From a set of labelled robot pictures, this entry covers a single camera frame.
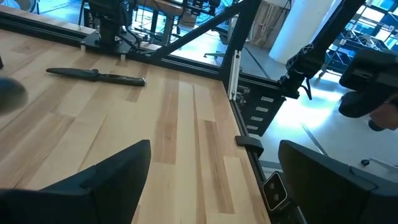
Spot black table edge clamp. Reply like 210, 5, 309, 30
235, 136, 264, 157

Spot background wooden table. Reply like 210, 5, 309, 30
133, 0, 187, 43

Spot small table-level camera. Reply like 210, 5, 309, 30
262, 170, 289, 212

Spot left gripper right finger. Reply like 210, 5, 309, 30
277, 139, 398, 224

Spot blue storage bins rack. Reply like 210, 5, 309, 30
323, 0, 398, 74

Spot black control box white labels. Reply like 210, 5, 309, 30
236, 86, 286, 138

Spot white pillar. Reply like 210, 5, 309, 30
269, 0, 343, 65

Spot black metal table frame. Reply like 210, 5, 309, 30
0, 0, 368, 224

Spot black knife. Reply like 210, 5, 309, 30
45, 67, 147, 88

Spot wooden crate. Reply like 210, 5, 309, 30
248, 0, 292, 47

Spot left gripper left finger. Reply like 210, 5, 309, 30
0, 139, 152, 224

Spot person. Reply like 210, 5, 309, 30
338, 49, 398, 131

